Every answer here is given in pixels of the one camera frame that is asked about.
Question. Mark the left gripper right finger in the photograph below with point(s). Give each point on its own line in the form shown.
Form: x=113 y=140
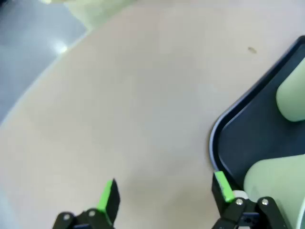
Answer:
x=220 y=190

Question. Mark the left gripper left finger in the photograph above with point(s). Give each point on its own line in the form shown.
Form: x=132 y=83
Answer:
x=112 y=202

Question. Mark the person in yellow shirt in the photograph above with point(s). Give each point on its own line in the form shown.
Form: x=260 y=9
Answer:
x=83 y=12

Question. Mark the black plastic serving tray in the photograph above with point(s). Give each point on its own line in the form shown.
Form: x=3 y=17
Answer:
x=250 y=138

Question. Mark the mint green plastic cup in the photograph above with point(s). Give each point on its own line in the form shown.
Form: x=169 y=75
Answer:
x=274 y=181
x=291 y=95

